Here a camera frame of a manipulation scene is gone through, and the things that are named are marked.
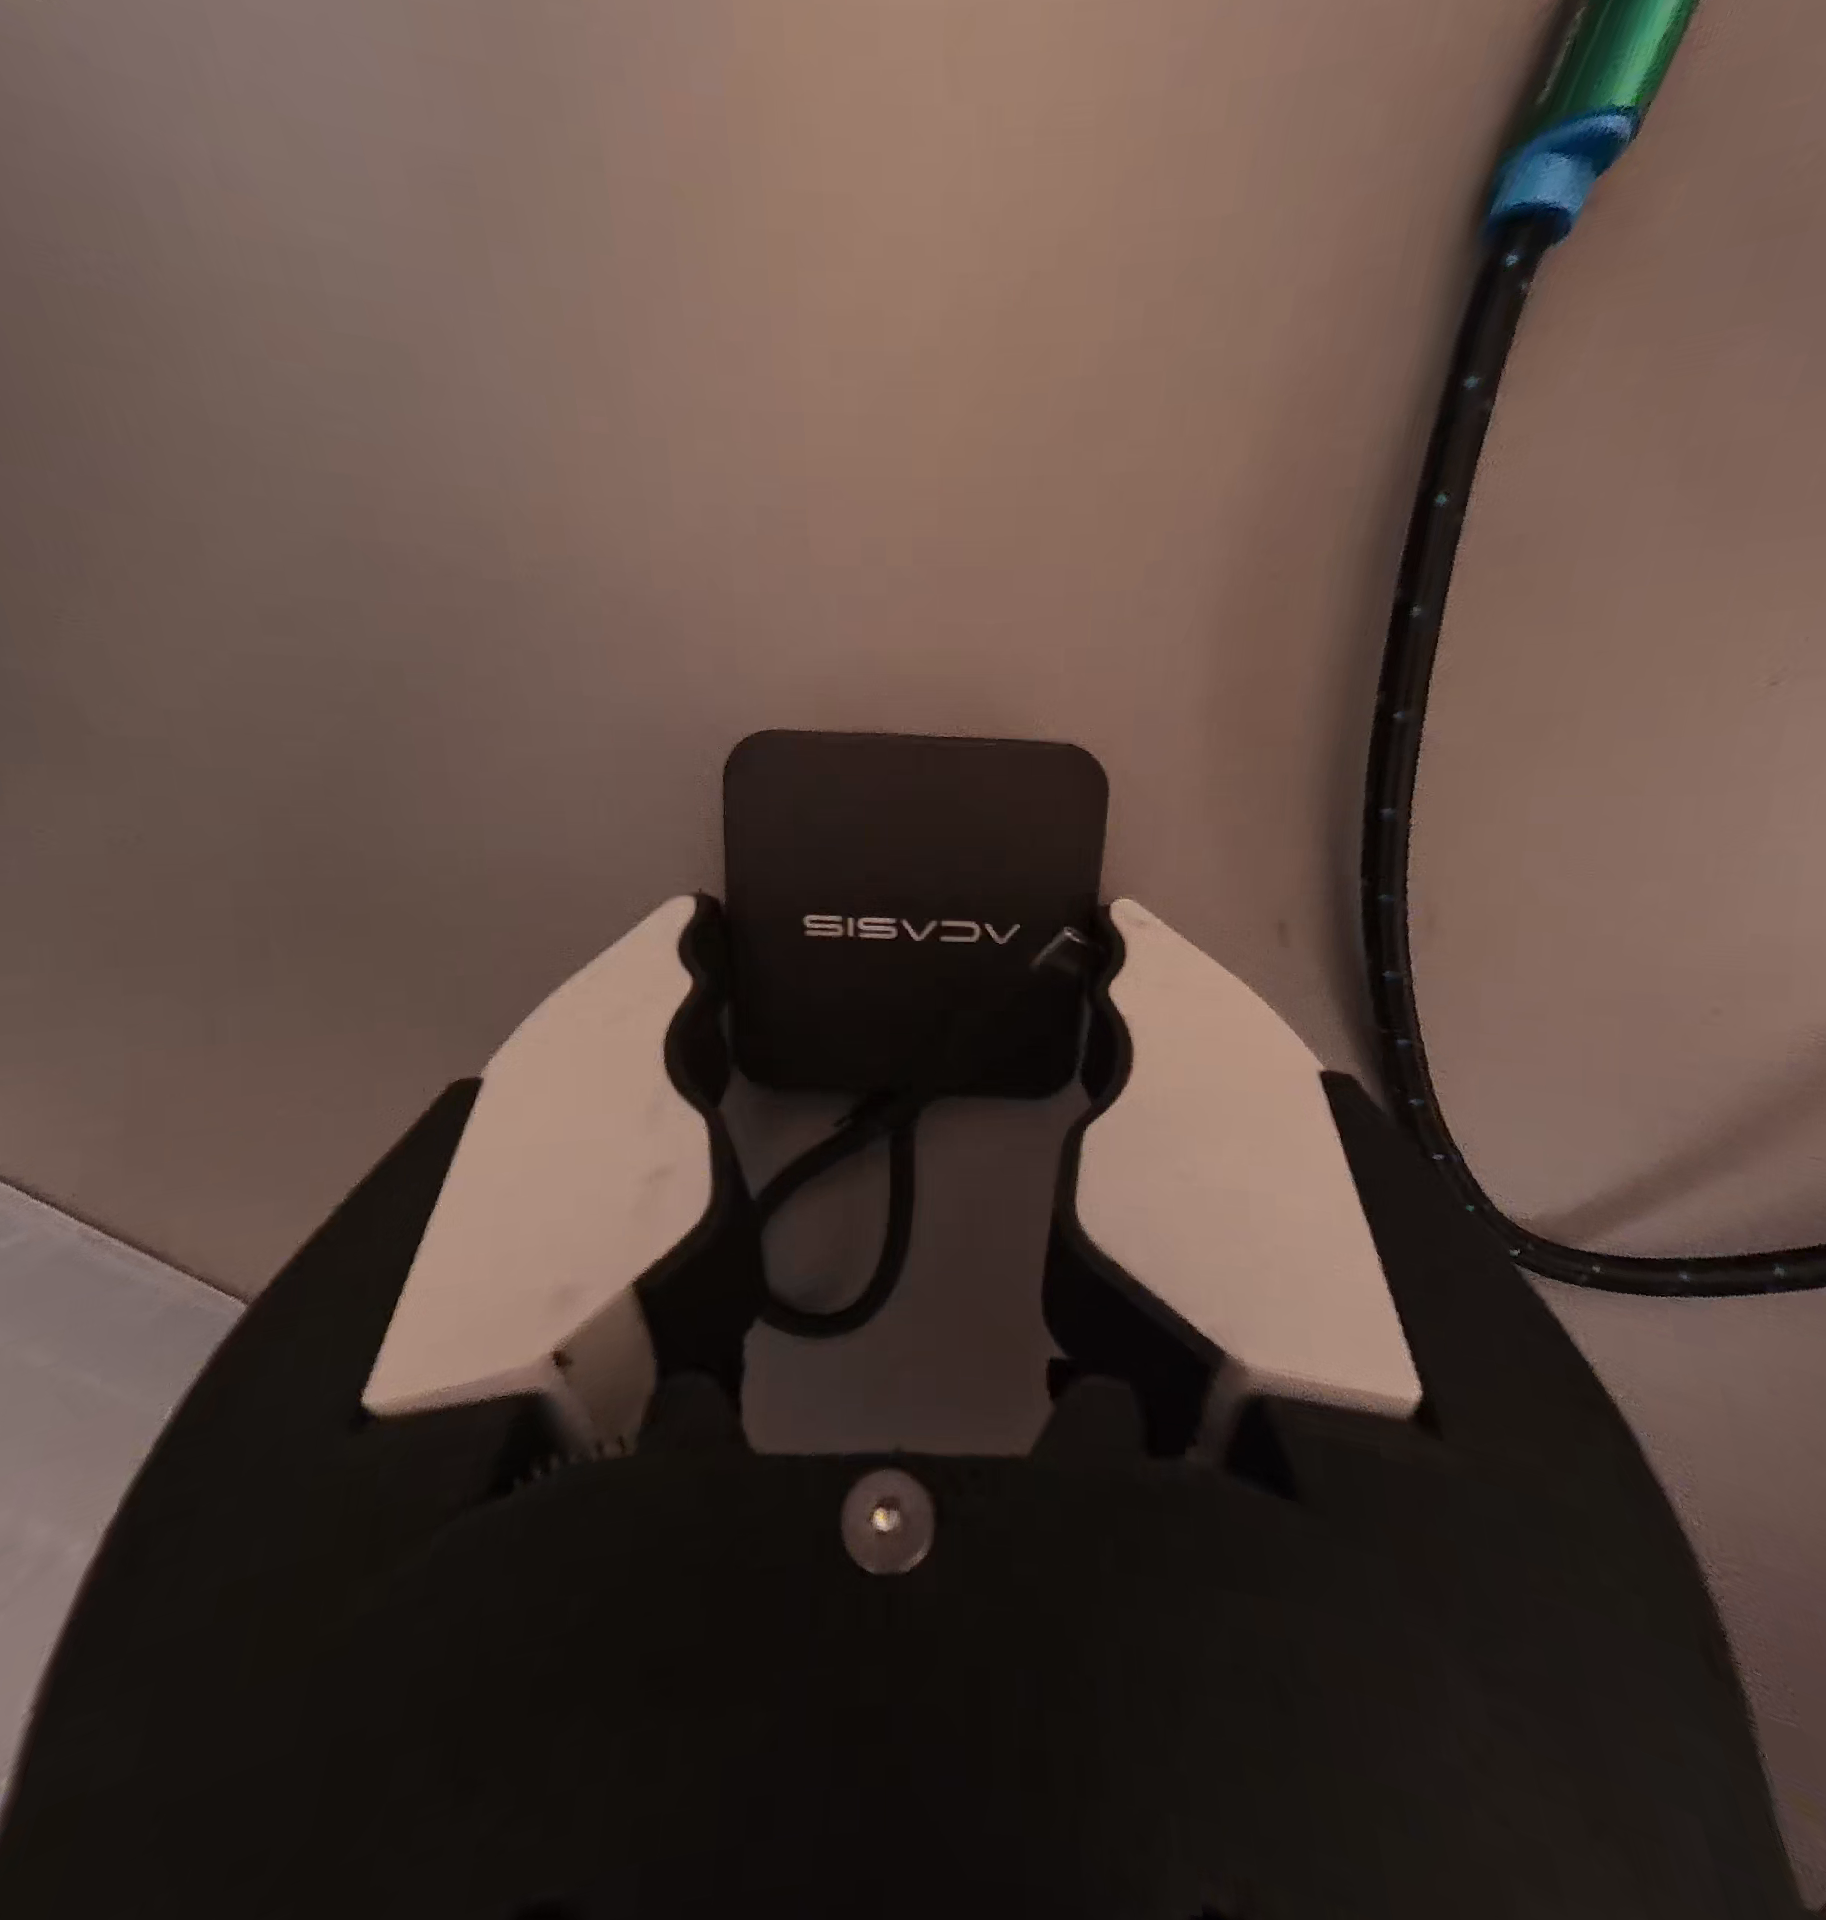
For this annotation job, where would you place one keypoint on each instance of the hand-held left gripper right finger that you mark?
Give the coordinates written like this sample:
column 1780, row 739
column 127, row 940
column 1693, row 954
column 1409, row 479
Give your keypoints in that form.
column 1237, row 1189

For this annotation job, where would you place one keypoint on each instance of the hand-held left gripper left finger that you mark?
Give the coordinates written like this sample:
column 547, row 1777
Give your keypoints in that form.
column 553, row 1189

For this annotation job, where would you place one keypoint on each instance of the black square adapter box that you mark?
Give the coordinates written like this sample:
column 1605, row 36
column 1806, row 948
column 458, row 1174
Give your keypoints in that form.
column 912, row 840

